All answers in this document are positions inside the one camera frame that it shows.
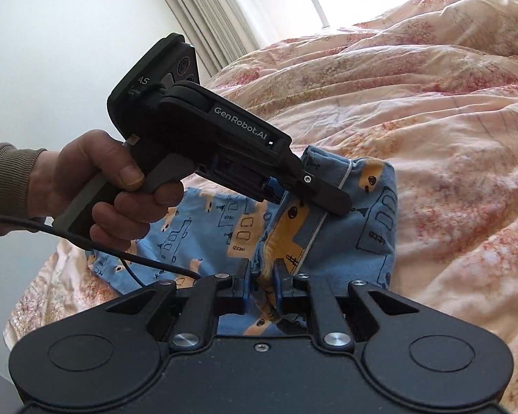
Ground blue patterned pants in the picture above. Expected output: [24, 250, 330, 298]
[86, 145, 400, 338]

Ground left hand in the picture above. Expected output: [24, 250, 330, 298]
[27, 130, 184, 252]

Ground pleated window curtain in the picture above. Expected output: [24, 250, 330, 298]
[164, 0, 259, 76]

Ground pink floral duvet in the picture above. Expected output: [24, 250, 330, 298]
[4, 0, 518, 413]

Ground black cable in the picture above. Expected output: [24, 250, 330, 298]
[0, 212, 202, 288]

